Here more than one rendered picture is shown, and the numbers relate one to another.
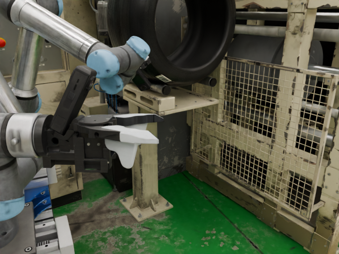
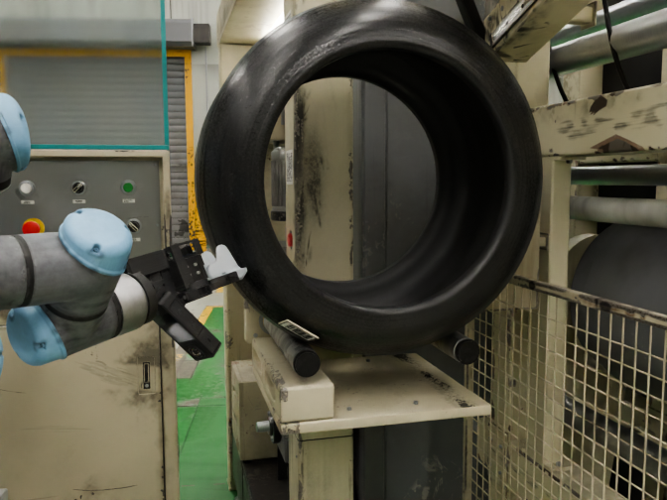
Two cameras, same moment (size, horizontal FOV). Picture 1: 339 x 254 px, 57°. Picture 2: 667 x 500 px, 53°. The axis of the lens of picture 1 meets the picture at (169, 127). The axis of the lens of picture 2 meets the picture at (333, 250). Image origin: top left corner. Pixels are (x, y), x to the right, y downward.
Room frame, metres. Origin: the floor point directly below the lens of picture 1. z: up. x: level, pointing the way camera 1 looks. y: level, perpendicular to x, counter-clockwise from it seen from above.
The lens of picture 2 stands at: (0.39, -0.39, 1.19)
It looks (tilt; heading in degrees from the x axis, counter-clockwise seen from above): 6 degrees down; 21
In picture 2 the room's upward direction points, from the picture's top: straight up
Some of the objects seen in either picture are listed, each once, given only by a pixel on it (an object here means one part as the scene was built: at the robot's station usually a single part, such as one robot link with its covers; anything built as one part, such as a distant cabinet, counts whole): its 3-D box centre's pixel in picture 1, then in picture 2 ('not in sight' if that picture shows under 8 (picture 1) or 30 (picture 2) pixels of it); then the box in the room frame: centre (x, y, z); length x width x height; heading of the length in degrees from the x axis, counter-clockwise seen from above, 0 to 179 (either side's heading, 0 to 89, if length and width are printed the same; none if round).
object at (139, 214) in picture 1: (146, 201); not in sight; (1.77, 0.16, 0.02); 0.27 x 0.27 x 0.04; 35
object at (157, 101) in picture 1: (147, 96); (287, 372); (1.49, 0.11, 0.83); 0.36 x 0.09 x 0.06; 35
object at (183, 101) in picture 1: (169, 99); (359, 386); (1.57, 0.00, 0.80); 0.37 x 0.36 x 0.02; 125
